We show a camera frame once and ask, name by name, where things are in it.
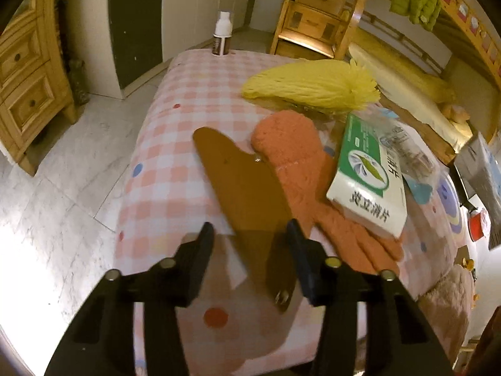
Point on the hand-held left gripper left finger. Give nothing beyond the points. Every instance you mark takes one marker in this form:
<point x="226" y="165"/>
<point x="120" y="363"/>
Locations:
<point x="206" y="244"/>

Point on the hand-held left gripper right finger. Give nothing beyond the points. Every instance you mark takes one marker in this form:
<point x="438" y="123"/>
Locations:
<point x="300" y="252"/>

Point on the brown leather case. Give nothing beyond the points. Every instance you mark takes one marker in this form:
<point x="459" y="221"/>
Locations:
<point x="242" y="188"/>

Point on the green and white medicine box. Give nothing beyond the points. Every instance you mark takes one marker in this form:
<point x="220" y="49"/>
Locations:
<point x="364" y="176"/>

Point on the orange fuzzy glove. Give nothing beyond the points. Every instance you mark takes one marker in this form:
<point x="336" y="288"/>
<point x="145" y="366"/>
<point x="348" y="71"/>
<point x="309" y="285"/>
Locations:
<point x="289" y="152"/>

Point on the light blue plastic piece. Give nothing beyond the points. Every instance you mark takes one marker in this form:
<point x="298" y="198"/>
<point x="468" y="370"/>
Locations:
<point x="420" y="192"/>

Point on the clear plastic bag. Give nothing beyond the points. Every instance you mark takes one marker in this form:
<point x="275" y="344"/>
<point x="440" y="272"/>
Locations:
<point x="411" y="152"/>

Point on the pink fuzzy cloth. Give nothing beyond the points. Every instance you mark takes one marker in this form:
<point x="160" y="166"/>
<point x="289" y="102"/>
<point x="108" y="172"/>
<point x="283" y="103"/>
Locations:
<point x="450" y="301"/>

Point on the wooden bunk bed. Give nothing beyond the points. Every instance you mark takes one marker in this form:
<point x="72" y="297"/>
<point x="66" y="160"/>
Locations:
<point x="415" y="121"/>

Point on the red container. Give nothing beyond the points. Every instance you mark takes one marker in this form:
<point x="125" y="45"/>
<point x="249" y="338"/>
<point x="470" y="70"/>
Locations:
<point x="475" y="225"/>

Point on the grey box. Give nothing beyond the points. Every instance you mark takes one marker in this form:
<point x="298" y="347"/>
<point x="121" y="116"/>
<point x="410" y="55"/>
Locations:
<point x="481" y="172"/>

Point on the cream mattress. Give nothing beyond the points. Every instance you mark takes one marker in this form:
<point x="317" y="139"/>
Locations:
<point x="399" y="74"/>

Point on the camouflage bag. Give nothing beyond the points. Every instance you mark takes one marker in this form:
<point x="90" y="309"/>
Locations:
<point x="79" y="82"/>

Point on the white spray bottle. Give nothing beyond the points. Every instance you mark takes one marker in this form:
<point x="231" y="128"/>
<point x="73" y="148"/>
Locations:
<point x="222" y="31"/>

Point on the dark door panel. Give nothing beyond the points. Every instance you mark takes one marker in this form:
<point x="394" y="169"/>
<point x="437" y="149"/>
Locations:
<point x="135" y="27"/>

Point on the wooden drawer cabinet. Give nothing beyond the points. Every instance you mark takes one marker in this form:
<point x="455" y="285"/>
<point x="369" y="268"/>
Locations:
<point x="27" y="98"/>

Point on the wooden stair drawers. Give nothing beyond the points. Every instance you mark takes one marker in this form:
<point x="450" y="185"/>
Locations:
<point x="313" y="19"/>

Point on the green puffer jacket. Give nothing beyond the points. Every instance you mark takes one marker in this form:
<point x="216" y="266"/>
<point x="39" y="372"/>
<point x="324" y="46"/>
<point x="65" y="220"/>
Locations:
<point x="415" y="0"/>

